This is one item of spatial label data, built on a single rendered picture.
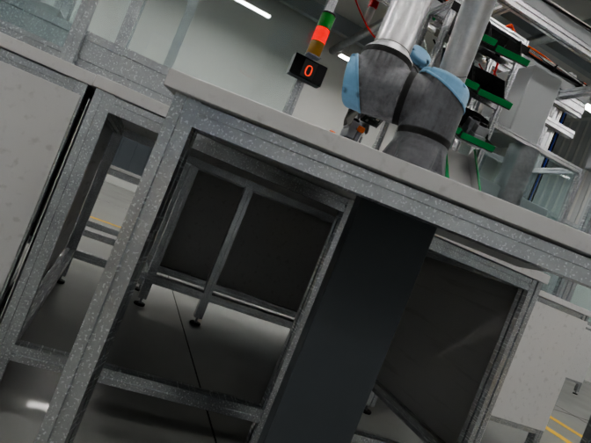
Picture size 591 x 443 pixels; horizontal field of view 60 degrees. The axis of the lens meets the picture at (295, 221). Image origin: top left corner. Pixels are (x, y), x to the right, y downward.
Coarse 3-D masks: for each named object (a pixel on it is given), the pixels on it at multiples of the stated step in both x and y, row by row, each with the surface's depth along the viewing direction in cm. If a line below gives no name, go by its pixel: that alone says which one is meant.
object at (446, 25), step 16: (432, 16) 195; (448, 16) 179; (448, 32) 179; (512, 32) 187; (432, 64) 179; (512, 64) 190; (512, 80) 189; (496, 112) 189; (384, 128) 195; (480, 160) 189
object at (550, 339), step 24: (552, 312) 265; (576, 312) 271; (528, 336) 262; (552, 336) 267; (576, 336) 272; (528, 360) 264; (552, 360) 269; (504, 384) 261; (528, 384) 266; (552, 384) 271; (504, 408) 263; (528, 408) 268; (552, 408) 273
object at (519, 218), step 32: (192, 96) 79; (224, 96) 79; (288, 128) 79; (320, 128) 79; (352, 160) 79; (384, 160) 78; (448, 192) 78; (480, 192) 78; (512, 224) 79; (544, 224) 78
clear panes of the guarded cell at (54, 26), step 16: (0, 0) 118; (16, 0) 119; (32, 0) 120; (48, 0) 121; (64, 0) 122; (80, 0) 123; (112, 0) 236; (128, 0) 238; (0, 16) 118; (16, 16) 119; (32, 16) 120; (48, 16) 121; (64, 16) 122; (96, 16) 234; (112, 16) 236; (32, 32) 121; (48, 32) 122; (64, 32) 123; (96, 32) 235; (112, 32) 237
